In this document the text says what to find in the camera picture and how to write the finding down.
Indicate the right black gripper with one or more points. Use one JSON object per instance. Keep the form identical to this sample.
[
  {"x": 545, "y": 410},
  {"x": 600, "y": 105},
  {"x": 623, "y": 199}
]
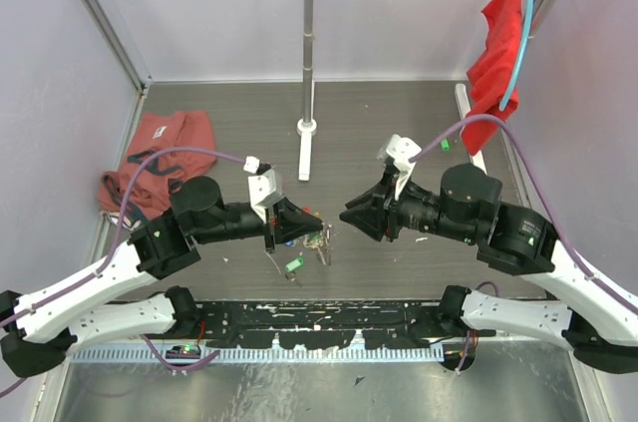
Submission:
[{"x": 374, "y": 211}]

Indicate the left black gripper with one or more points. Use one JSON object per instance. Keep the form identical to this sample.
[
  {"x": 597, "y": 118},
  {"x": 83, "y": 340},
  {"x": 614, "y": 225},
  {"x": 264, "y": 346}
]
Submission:
[{"x": 287, "y": 221}]

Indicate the metal keyring with yellow grip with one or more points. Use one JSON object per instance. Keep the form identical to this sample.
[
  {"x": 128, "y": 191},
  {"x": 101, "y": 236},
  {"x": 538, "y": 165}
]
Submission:
[{"x": 320, "y": 243}]

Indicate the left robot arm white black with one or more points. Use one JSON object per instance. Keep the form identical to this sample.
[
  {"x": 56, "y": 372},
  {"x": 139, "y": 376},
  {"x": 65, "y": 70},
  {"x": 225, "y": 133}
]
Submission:
[{"x": 45, "y": 327}]

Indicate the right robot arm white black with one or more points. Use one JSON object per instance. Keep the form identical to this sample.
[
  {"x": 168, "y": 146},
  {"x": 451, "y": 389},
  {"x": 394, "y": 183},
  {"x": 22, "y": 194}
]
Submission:
[{"x": 597, "y": 328}]

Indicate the green key tag left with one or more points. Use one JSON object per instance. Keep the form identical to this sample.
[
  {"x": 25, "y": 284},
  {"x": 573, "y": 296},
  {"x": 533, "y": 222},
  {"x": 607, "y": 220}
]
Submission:
[{"x": 294, "y": 264}]

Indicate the green key tag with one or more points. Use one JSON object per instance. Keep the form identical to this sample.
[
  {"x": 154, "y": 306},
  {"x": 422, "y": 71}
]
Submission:
[
  {"x": 294, "y": 264},
  {"x": 444, "y": 144}
]

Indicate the green key tag far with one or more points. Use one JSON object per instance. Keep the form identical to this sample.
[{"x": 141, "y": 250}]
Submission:
[{"x": 444, "y": 144}]

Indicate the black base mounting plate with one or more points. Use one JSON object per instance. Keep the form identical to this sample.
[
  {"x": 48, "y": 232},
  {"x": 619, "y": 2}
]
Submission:
[{"x": 324, "y": 324}]

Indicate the small green-lit circuit board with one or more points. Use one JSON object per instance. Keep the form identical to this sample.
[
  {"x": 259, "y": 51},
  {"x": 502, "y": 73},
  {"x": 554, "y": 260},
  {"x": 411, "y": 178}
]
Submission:
[{"x": 188, "y": 351}]

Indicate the light blue hanger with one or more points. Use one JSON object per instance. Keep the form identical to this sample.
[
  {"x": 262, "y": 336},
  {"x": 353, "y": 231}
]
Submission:
[{"x": 525, "y": 35}]

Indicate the red hanging cloth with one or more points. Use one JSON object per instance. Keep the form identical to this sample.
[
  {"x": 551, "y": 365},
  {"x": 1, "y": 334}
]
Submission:
[{"x": 490, "y": 74}]

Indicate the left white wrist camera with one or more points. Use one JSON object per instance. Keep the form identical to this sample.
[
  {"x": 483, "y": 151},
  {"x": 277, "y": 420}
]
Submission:
[{"x": 265, "y": 187}]

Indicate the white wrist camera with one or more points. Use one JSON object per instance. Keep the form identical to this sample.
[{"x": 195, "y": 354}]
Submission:
[
  {"x": 396, "y": 153},
  {"x": 265, "y": 187}
]

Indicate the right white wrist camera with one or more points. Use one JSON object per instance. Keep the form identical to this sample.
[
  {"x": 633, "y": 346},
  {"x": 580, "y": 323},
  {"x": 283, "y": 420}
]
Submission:
[{"x": 396, "y": 153}]

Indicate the white slotted cable duct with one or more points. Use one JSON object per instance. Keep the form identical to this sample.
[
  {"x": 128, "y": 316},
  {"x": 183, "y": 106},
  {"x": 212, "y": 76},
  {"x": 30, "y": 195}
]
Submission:
[{"x": 141, "y": 353}]

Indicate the aluminium frame post left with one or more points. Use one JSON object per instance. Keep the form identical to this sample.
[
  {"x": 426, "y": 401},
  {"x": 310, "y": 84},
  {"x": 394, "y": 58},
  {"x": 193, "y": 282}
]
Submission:
[{"x": 104, "y": 15}]

